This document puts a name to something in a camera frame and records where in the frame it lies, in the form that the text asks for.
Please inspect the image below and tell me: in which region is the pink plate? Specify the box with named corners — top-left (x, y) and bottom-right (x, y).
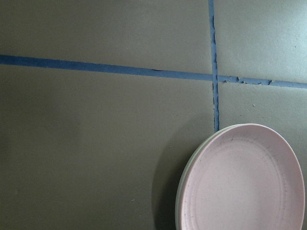
top-left (191, 124), bottom-right (305, 230)

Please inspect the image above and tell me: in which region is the cream white plate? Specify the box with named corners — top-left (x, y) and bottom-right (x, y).
top-left (175, 125), bottom-right (233, 230)

